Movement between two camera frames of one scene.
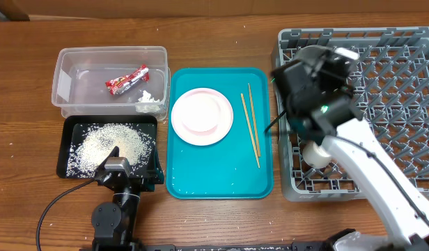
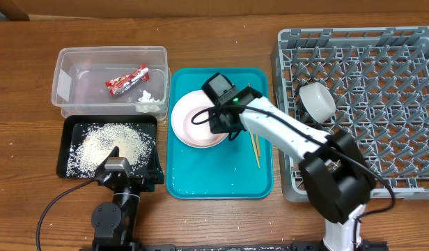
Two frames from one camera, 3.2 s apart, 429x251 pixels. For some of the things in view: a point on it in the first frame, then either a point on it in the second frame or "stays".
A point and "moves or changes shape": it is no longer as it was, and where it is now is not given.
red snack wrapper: [118, 85] stays
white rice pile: [97, 141] stays
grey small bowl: [310, 55] moves or changes shape
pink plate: [202, 116] stays
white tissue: [146, 104] stays
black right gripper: [342, 81] -> [216, 128]
